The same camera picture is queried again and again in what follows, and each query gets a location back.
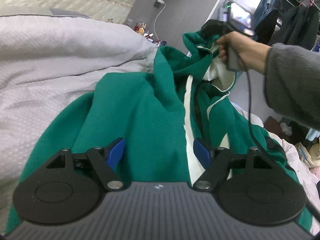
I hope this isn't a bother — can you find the pile of items on floor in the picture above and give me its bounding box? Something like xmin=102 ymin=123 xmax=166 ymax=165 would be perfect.
xmin=264 ymin=116 xmax=319 ymax=179

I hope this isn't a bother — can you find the black hanging coat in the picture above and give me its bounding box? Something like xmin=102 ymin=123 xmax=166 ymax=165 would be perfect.
xmin=255 ymin=5 xmax=319 ymax=50

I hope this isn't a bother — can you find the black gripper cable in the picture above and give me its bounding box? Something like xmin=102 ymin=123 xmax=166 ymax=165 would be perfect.
xmin=237 ymin=55 xmax=320 ymax=221

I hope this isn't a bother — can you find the person right hand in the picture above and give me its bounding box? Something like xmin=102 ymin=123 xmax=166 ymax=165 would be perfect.
xmin=217 ymin=31 xmax=271 ymax=74

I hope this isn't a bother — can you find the white charger cable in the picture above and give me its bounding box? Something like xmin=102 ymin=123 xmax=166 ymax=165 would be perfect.
xmin=152 ymin=1 xmax=167 ymax=43

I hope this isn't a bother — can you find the grey wall socket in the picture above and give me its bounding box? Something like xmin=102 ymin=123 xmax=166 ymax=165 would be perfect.
xmin=153 ymin=0 xmax=165 ymax=8

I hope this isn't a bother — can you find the green hooded sweatshirt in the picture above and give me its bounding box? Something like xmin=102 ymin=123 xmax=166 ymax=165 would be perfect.
xmin=6 ymin=33 xmax=313 ymax=239

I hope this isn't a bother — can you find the grey white bed duvet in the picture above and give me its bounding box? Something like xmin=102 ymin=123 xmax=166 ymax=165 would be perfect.
xmin=1 ymin=15 xmax=157 ymax=227

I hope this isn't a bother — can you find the grey sleeved right forearm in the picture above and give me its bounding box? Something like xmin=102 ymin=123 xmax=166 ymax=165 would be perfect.
xmin=264 ymin=43 xmax=319 ymax=130

